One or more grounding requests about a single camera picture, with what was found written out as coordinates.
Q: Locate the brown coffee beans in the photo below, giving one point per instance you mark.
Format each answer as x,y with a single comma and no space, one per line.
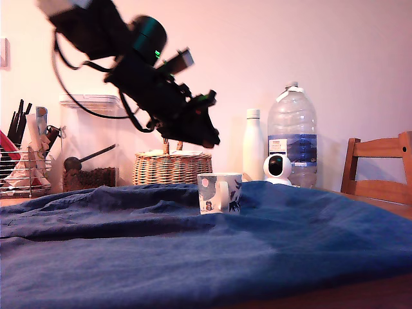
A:
95,178

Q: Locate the white papers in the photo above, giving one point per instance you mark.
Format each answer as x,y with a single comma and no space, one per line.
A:
185,153

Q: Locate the white insulated bottle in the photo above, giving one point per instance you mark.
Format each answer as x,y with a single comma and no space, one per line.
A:
252,145

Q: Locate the white mug with blue print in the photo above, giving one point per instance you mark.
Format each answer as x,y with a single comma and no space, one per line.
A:
207,196

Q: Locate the large clear water bottle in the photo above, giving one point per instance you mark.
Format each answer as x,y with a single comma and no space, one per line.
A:
291,122

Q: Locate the clear container with white lid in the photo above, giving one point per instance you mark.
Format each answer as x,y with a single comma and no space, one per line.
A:
93,135

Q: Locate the blue and orange packet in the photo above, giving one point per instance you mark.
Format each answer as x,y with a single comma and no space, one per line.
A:
42,118

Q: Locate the blue cloth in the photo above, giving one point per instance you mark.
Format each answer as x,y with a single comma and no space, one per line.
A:
257,257

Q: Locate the crumpled white wrap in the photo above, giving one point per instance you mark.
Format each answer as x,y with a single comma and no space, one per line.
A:
20,170

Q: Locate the red utensil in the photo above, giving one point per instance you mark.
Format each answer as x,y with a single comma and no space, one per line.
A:
7,141

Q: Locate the wooden chair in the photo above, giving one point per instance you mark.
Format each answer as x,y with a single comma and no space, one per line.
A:
375,189

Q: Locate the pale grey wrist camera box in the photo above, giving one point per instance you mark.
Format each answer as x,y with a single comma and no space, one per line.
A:
185,59

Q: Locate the small white round camera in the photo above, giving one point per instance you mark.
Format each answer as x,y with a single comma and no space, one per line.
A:
285,167

